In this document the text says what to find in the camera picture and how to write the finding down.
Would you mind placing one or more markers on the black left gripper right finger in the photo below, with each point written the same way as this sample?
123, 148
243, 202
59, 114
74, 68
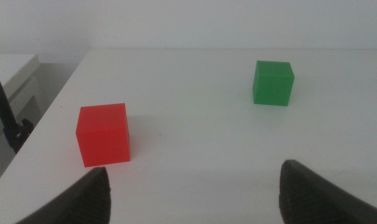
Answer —
306, 199

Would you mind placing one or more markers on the black pole with clamp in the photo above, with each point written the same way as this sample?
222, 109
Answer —
2, 107

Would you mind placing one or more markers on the white side cabinet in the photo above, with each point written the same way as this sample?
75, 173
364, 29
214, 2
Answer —
14, 71

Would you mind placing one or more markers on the red cube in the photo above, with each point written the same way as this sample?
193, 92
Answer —
103, 137

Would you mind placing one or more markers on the green cube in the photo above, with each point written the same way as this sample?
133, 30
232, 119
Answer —
273, 84

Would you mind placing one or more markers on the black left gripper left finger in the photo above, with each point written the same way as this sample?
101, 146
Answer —
82, 202

